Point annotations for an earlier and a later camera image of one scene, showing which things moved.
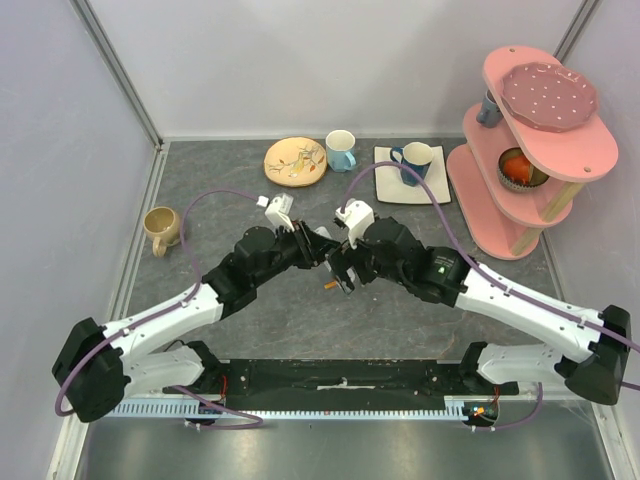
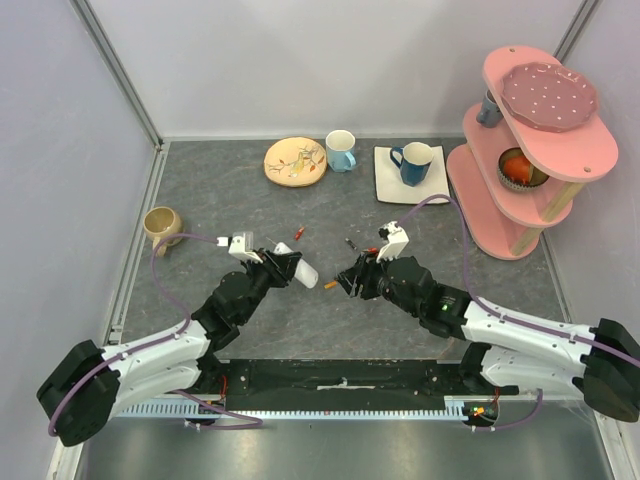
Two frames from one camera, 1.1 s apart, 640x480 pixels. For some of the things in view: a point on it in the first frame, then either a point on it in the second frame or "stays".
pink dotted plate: [547, 98] stays
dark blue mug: [416, 155] stays
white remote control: [323, 232] → [305, 273]
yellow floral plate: [296, 162] stays
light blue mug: [340, 146] stays
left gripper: [310, 255] → [279, 266]
